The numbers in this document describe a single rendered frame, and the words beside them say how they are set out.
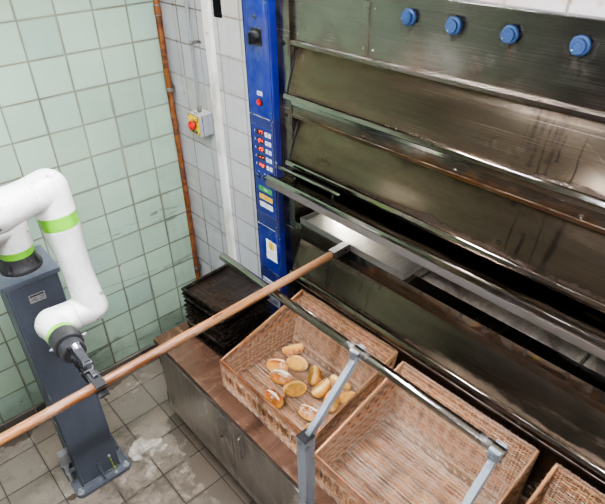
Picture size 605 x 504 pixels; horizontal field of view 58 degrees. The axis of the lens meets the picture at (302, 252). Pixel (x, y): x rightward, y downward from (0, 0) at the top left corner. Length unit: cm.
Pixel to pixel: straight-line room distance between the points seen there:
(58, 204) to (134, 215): 121
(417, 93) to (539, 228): 52
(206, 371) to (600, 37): 190
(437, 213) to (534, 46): 55
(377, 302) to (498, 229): 66
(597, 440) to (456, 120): 100
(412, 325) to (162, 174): 155
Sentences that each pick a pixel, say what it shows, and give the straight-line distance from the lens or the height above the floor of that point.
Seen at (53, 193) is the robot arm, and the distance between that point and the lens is 174.
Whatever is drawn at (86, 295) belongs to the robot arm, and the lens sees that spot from 190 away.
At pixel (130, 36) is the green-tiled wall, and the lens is 271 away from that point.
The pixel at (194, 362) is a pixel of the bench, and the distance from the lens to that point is 254.
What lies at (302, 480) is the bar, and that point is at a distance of 191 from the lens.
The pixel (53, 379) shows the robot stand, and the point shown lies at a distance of 248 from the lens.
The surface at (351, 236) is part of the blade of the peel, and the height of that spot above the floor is 118.
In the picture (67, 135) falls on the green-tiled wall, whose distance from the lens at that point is 267.
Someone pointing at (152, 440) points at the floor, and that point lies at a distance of 305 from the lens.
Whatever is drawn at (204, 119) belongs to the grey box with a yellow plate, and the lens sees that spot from 255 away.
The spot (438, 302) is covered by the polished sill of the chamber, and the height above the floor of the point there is 117.
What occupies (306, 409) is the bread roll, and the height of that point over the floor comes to 64.
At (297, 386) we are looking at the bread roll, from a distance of 230.
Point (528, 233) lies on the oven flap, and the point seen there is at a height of 155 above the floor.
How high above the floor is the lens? 234
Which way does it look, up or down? 34 degrees down
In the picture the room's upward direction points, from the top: 1 degrees counter-clockwise
